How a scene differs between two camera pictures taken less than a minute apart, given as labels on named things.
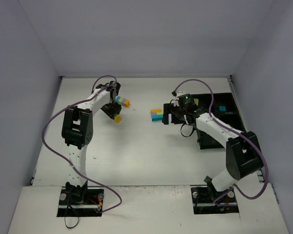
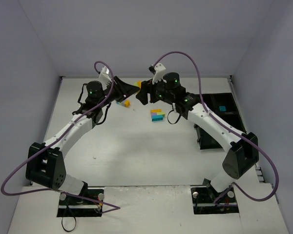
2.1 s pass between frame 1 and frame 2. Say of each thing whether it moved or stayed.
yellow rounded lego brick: moved
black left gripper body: moved
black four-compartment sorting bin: stayed
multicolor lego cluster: stayed
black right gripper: moved
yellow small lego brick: stayed
